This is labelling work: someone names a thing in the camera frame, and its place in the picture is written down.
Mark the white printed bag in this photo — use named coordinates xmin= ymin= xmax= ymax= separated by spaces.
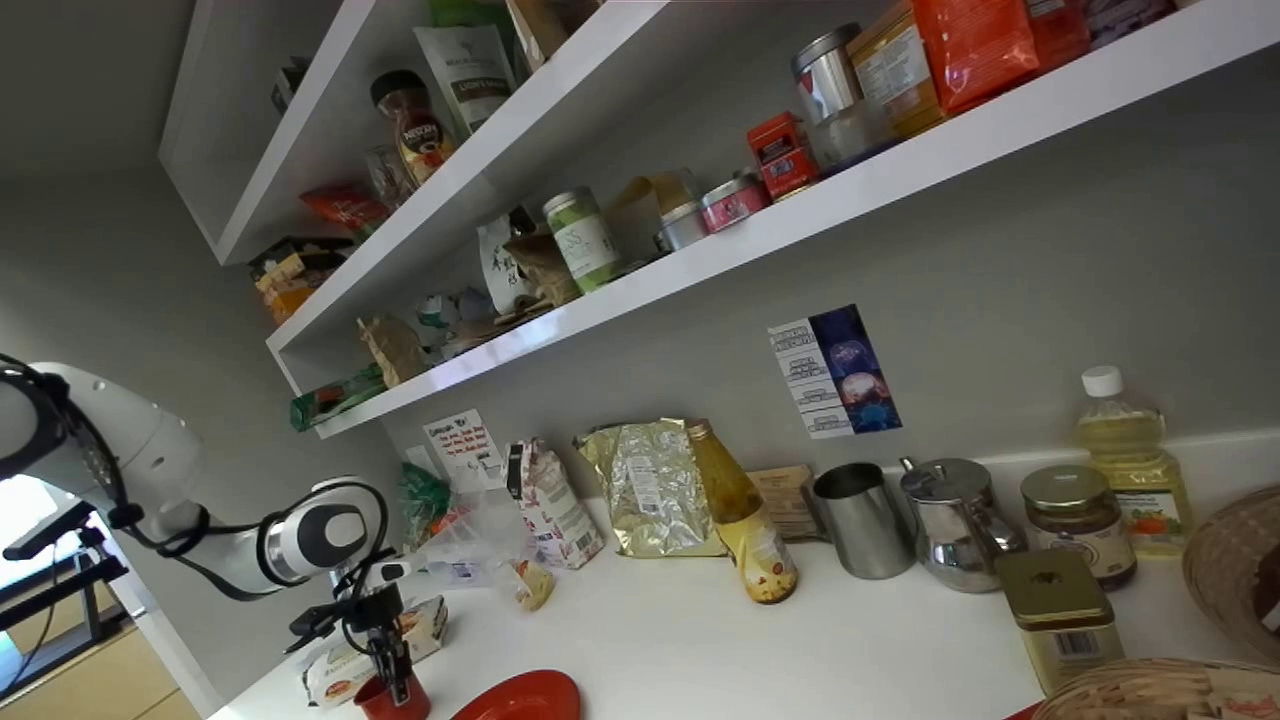
xmin=470 ymin=206 xmax=541 ymax=325

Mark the glass jar gold lid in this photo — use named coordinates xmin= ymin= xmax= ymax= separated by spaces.
xmin=1014 ymin=459 xmax=1138 ymax=591

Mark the black metal stand frame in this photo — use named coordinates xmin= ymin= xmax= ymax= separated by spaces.
xmin=0 ymin=500 xmax=135 ymax=702

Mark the orange foil bag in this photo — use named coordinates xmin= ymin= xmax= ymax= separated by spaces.
xmin=907 ymin=0 xmax=1045 ymax=121

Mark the white wall shelf unit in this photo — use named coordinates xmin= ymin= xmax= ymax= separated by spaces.
xmin=155 ymin=0 xmax=1280 ymax=445

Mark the small white cup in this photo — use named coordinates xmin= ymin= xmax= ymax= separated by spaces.
xmin=652 ymin=195 xmax=707 ymax=254

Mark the flat wicker tray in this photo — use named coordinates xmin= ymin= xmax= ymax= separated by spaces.
xmin=1020 ymin=651 xmax=1280 ymax=720

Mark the beige paper bag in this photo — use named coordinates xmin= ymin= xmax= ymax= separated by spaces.
xmin=602 ymin=169 xmax=698 ymax=266

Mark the small red box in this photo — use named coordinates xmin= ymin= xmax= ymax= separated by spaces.
xmin=738 ymin=108 xmax=825 ymax=203

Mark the white paper note red print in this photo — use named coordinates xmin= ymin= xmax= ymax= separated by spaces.
xmin=421 ymin=405 xmax=508 ymax=500

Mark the red plastic bag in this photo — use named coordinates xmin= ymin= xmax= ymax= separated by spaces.
xmin=297 ymin=176 xmax=391 ymax=243

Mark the small yellow packet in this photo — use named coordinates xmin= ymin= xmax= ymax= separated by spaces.
xmin=511 ymin=551 xmax=558 ymax=615

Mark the green flat package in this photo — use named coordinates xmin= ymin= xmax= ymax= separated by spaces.
xmin=285 ymin=364 xmax=391 ymax=434

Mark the green plastic bag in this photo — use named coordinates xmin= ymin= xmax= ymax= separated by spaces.
xmin=394 ymin=455 xmax=456 ymax=538

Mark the brown cardboard box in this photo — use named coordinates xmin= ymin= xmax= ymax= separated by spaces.
xmin=744 ymin=459 xmax=825 ymax=545

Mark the steel cup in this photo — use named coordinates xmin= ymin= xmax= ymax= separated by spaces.
xmin=808 ymin=455 xmax=921 ymax=583

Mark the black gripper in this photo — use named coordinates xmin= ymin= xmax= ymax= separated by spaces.
xmin=288 ymin=580 xmax=423 ymax=702

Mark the white bag green top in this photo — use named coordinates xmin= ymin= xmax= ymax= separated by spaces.
xmin=406 ymin=0 xmax=523 ymax=131

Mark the jar with dark lid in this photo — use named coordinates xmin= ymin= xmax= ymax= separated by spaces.
xmin=367 ymin=64 xmax=452 ymax=189

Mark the brown crumpled bag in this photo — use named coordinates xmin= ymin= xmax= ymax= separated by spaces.
xmin=500 ymin=228 xmax=581 ymax=312

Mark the tan cardboard box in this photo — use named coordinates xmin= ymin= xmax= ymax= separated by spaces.
xmin=500 ymin=0 xmax=602 ymax=73

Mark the orange plastic cup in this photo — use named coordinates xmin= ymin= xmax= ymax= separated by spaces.
xmin=352 ymin=673 xmax=437 ymax=720

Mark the pink round tin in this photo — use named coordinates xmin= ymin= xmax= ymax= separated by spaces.
xmin=694 ymin=170 xmax=772 ymax=241

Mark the white carton red pattern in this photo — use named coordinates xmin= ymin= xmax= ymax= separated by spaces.
xmin=504 ymin=434 xmax=607 ymax=576

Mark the gold rectangular tin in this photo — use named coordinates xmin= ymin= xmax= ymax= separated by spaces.
xmin=989 ymin=545 xmax=1128 ymax=691

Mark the gold foil bag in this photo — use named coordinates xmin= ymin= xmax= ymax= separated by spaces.
xmin=570 ymin=411 xmax=727 ymax=565

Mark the round wicker basket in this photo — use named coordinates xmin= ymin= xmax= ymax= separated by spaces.
xmin=1177 ymin=481 xmax=1280 ymax=664

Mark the steel kettle with lid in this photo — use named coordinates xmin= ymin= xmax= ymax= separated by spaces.
xmin=893 ymin=453 xmax=1032 ymax=595

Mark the clear glass jar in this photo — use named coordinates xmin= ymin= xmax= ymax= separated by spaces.
xmin=800 ymin=102 xmax=893 ymax=176

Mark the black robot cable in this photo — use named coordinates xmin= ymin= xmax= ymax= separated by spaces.
xmin=19 ymin=366 xmax=313 ymax=609

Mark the orange plastic plate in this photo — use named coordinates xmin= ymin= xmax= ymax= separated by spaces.
xmin=449 ymin=664 xmax=589 ymax=720

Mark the translucent plastic bag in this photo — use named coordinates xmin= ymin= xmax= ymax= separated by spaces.
xmin=413 ymin=285 xmax=504 ymax=364

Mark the tan paper packet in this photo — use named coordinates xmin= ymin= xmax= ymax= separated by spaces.
xmin=352 ymin=312 xmax=429 ymax=391

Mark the yellow orange packet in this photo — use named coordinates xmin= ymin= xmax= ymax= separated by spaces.
xmin=250 ymin=248 xmax=320 ymax=325

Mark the steel can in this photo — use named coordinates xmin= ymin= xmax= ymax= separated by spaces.
xmin=793 ymin=19 xmax=865 ymax=129

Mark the clear plastic bag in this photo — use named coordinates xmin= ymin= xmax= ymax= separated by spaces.
xmin=394 ymin=489 xmax=541 ymax=591

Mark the yellow pouch with brown top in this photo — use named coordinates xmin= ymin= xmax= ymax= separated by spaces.
xmin=683 ymin=421 xmax=802 ymax=609

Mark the cooking oil bottle white cap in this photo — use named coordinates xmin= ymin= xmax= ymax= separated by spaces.
xmin=1068 ymin=361 xmax=1195 ymax=558

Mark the green and white canister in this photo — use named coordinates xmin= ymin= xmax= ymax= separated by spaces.
xmin=537 ymin=185 xmax=622 ymax=297

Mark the red package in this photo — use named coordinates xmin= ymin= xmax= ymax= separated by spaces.
xmin=1020 ymin=0 xmax=1093 ymax=73

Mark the white box with orange print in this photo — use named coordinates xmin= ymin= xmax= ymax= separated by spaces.
xmin=297 ymin=591 xmax=452 ymax=710

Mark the blue white box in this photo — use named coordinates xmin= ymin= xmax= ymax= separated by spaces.
xmin=762 ymin=299 xmax=907 ymax=445

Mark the yellow food package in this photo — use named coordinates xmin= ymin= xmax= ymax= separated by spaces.
xmin=844 ymin=2 xmax=938 ymax=139

